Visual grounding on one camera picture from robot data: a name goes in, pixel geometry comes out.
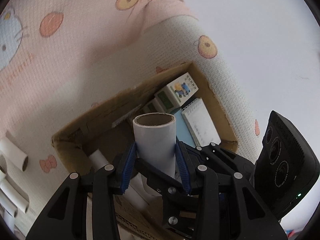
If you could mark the white paper tube front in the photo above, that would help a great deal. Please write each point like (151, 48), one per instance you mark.
(14, 196)

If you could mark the white paper tube short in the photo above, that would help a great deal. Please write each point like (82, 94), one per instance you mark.
(14, 154)

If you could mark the pink Hello Kitty blanket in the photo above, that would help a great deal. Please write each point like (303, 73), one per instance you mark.
(61, 58)

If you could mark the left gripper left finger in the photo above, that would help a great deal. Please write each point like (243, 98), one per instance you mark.
(124, 167)

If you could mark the light blue book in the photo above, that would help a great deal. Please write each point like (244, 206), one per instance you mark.
(182, 131)

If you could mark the white cartoon carton box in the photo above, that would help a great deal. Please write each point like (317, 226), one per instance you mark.
(176, 93)

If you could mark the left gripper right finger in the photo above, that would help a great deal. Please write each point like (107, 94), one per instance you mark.
(186, 168)

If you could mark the brown cardboard box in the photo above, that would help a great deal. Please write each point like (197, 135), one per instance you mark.
(125, 118)

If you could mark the white spiral notepad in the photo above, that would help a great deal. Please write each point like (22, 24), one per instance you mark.
(200, 124)

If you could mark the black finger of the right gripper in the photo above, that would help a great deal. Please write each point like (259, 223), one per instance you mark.
(179, 209)

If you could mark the white paper tube crosswise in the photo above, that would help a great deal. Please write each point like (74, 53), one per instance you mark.
(9, 207)

